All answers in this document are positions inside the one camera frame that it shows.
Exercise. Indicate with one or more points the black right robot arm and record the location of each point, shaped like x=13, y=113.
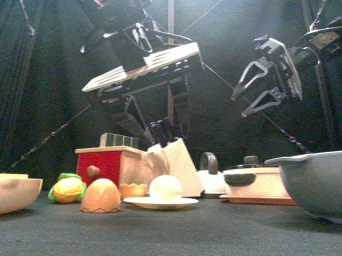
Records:
x=323, y=41

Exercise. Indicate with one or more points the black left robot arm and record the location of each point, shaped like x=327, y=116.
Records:
x=109, y=11

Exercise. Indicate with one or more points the green toy block row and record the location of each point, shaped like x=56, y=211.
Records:
x=118, y=140

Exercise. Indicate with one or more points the red wooden box with knob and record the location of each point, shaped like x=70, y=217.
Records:
x=108, y=163

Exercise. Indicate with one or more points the light wooden knife block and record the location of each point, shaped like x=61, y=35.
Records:
x=183, y=170

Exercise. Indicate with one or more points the orange cracked eggshell cup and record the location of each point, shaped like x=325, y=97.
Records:
x=133, y=190

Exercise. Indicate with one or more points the white toy egg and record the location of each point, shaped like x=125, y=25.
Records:
x=165, y=187

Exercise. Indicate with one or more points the orange toy egg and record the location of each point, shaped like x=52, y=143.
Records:
x=101, y=197

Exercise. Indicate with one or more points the white small plate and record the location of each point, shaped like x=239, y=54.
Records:
x=138, y=202

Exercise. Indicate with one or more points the wooden toy pot with lid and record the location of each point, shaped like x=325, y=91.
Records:
x=263, y=183

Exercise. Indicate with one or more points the toy corn with green husk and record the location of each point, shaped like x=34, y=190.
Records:
x=68, y=190

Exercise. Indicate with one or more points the large grey bowl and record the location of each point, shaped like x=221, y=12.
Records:
x=312, y=183

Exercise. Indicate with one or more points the orange wooden tray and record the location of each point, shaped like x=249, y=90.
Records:
x=263, y=200

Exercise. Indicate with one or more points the light wooden bowl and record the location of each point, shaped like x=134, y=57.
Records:
x=16, y=195

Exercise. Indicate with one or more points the metal frame pole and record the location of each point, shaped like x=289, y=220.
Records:
x=172, y=20

